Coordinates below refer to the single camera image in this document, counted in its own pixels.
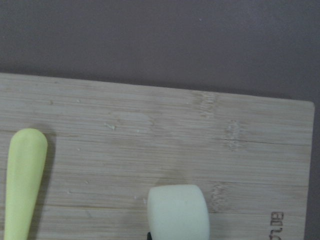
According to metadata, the white steamed bun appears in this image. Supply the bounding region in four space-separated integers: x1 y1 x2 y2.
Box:
147 184 210 240

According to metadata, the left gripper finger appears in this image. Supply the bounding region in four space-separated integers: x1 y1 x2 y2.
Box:
146 232 153 240

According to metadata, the bamboo cutting board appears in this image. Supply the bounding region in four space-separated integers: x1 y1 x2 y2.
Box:
0 73 315 240

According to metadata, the yellow plastic knife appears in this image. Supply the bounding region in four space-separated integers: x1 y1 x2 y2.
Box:
3 128 48 240

